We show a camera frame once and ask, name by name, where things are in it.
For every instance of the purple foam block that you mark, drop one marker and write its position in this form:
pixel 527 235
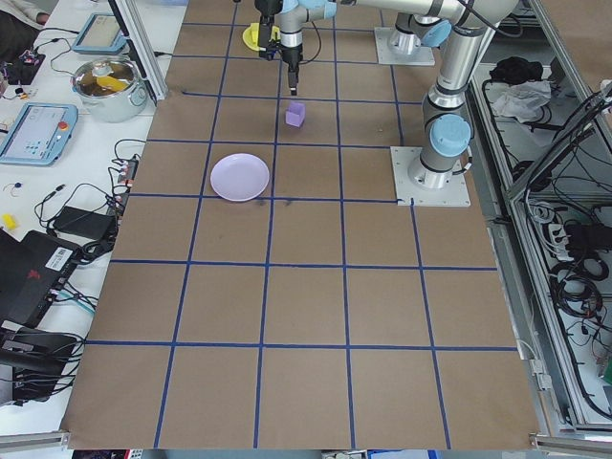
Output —
pixel 294 118

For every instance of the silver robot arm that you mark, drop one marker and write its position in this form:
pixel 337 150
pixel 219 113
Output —
pixel 432 33
pixel 454 86

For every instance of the yellow plate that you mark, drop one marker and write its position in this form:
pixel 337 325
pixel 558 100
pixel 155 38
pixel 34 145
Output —
pixel 249 37

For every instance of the purple plate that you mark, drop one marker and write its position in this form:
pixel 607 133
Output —
pixel 239 177

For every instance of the steel pot with lid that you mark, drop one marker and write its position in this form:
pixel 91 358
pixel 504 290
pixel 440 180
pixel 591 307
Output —
pixel 110 102

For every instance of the black USB hub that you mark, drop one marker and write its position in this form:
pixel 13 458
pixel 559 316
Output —
pixel 125 174

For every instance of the blue grey teach pendant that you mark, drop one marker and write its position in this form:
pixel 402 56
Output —
pixel 33 134
pixel 100 33

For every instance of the black cloth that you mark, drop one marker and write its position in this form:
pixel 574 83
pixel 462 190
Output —
pixel 516 69

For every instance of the white crumpled cloth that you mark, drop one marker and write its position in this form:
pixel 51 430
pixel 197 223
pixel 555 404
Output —
pixel 521 102

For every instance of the large black power brick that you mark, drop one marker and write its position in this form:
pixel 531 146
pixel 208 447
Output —
pixel 81 222

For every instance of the white power strip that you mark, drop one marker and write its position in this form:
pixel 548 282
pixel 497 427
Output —
pixel 557 234

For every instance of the small yellow object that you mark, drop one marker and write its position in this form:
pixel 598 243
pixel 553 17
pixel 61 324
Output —
pixel 8 221

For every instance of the flat black device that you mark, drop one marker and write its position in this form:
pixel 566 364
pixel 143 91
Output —
pixel 33 349

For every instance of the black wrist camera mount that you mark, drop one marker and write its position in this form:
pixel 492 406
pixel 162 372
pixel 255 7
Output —
pixel 266 43

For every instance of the white square base plate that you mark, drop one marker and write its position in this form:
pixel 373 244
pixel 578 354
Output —
pixel 382 55
pixel 406 191

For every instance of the aluminium profile post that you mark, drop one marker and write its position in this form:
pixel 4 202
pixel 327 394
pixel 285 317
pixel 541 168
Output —
pixel 141 52

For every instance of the metal bar frame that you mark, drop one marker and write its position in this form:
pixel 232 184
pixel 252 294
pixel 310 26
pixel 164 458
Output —
pixel 553 334

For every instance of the aluminium rail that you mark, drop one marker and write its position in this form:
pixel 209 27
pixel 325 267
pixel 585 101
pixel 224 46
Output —
pixel 33 440
pixel 574 441

